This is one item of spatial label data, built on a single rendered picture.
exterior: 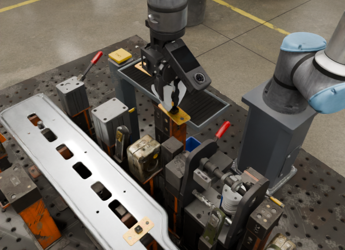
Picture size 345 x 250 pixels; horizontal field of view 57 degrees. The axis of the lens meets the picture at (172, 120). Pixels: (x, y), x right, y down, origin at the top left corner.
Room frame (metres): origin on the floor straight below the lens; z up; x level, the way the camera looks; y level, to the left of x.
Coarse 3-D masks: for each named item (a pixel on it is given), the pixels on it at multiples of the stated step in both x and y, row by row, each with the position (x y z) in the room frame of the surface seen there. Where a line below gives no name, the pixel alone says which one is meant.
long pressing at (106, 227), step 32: (32, 96) 0.94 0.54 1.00; (32, 128) 0.76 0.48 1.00; (64, 128) 0.76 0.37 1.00; (32, 160) 0.63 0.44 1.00; (64, 160) 0.62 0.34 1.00; (96, 160) 0.62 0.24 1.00; (64, 192) 0.51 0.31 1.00; (128, 192) 0.51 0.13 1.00; (96, 224) 0.41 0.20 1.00; (160, 224) 0.41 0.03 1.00
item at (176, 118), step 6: (162, 108) 0.57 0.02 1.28; (174, 108) 0.56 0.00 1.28; (180, 108) 0.57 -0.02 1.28; (168, 114) 0.54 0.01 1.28; (174, 114) 0.55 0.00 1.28; (180, 114) 0.55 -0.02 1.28; (186, 114) 0.55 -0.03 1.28; (174, 120) 0.53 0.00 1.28; (180, 120) 0.53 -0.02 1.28; (186, 120) 0.53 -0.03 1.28
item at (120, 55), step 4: (112, 52) 0.99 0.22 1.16; (116, 52) 0.99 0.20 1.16; (120, 52) 0.99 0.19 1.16; (124, 52) 0.99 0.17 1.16; (112, 56) 0.96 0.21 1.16; (116, 56) 0.96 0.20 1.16; (120, 56) 0.96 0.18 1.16; (124, 56) 0.96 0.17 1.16; (128, 56) 0.96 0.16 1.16; (116, 60) 0.94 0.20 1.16; (120, 60) 0.94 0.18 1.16; (124, 60) 0.95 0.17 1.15
